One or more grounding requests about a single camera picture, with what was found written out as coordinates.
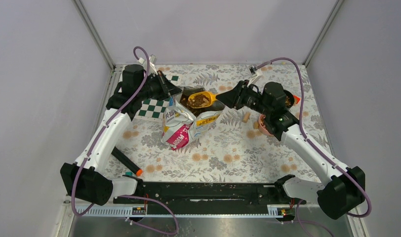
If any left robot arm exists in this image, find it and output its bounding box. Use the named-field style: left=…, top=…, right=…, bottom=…
left=60, top=64, right=182, bottom=205

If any wooden cork cylinder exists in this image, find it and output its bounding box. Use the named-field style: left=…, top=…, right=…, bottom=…
left=242, top=112, right=251, bottom=123

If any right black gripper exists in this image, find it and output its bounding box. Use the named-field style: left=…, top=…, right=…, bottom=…
left=216, top=79, right=272, bottom=117

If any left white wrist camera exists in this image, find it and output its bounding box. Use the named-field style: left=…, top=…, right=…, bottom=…
left=137, top=55, right=159, bottom=74

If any green white chessboard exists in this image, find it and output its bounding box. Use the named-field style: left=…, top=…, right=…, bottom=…
left=128, top=73, right=171, bottom=119

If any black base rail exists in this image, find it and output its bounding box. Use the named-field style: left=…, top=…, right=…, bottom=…
left=113, top=182, right=299, bottom=216

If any orange red small object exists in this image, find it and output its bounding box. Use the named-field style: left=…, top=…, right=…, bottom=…
left=293, top=95, right=301, bottom=105

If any yellow plastic scoop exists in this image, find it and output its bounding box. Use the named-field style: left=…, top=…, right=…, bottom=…
left=187, top=91, right=217, bottom=109

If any floral tablecloth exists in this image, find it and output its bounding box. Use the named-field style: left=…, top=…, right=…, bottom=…
left=116, top=61, right=330, bottom=183

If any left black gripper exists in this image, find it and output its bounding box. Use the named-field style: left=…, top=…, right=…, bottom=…
left=137, top=70, right=182, bottom=101

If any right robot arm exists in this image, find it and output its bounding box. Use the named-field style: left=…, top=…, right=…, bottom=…
left=216, top=80, right=368, bottom=220

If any black marker orange cap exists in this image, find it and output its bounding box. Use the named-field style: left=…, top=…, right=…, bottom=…
left=111, top=147, right=143, bottom=177

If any black empty bowl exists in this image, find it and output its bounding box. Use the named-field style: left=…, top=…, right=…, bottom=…
left=284, top=90, right=295, bottom=109

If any pink bowl with kibble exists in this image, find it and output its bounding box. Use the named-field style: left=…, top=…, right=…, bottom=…
left=258, top=115, right=273, bottom=136

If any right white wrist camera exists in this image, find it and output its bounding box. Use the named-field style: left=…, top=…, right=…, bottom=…
left=248, top=66, right=263, bottom=86

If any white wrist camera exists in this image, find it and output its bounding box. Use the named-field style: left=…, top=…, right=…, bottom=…
left=137, top=55, right=159, bottom=74
left=248, top=66, right=263, bottom=86

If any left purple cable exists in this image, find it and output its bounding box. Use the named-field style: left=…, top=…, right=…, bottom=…
left=71, top=46, right=151, bottom=217

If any cat food bag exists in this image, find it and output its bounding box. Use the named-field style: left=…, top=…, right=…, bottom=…
left=161, top=86, right=225, bottom=150

